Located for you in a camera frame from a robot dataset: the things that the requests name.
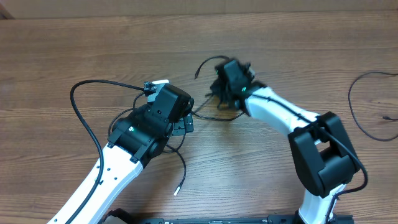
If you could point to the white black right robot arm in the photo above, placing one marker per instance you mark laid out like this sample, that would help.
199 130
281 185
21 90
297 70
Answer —
324 158

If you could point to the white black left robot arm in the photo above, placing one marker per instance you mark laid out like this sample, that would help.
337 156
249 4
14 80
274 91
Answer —
133 141

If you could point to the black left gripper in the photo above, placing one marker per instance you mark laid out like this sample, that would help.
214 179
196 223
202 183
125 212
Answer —
179 128

